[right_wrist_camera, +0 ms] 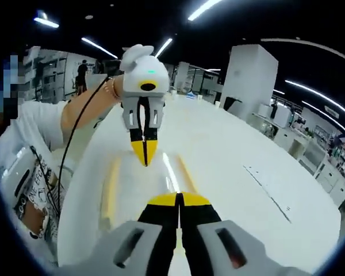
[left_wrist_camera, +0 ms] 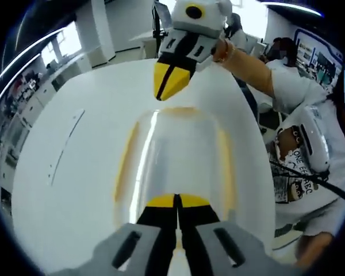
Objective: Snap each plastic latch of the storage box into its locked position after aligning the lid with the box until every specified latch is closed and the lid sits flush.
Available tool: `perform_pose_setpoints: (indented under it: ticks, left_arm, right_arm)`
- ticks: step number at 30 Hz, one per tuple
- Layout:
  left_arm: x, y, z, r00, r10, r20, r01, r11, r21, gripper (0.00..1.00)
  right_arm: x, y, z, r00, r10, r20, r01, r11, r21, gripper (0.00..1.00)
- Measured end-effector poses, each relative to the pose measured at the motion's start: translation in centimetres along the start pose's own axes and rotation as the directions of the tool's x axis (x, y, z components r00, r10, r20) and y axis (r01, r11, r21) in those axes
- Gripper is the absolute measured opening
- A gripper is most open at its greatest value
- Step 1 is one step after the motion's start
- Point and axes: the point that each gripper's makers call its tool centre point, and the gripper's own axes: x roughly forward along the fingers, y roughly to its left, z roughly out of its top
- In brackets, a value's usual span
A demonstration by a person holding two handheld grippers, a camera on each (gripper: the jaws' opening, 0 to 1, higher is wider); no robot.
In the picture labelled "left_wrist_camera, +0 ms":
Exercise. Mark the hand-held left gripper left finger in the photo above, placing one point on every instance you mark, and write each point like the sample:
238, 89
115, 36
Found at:
149, 235

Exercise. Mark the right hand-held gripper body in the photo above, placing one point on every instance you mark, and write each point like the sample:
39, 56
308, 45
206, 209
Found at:
210, 20

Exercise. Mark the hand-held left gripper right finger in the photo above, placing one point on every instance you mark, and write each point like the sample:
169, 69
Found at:
215, 247

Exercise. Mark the clear plastic storage box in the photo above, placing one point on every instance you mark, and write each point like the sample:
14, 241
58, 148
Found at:
123, 214

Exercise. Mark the person's right hand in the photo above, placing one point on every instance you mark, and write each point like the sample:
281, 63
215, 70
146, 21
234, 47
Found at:
218, 53

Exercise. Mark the black monitor stand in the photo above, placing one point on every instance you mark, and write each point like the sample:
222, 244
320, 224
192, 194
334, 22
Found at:
155, 37

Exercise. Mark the computer monitor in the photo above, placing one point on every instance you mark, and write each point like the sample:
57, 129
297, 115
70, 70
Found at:
164, 13

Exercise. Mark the person's leg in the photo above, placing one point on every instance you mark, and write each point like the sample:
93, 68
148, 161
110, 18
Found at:
316, 247

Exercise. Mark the person in white printed shirt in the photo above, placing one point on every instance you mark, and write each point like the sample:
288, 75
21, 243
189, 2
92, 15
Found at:
302, 95

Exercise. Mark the white chest-worn device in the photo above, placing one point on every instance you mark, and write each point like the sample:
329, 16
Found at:
314, 138

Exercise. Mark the blue framed wall poster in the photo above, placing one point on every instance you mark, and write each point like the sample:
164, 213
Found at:
319, 57

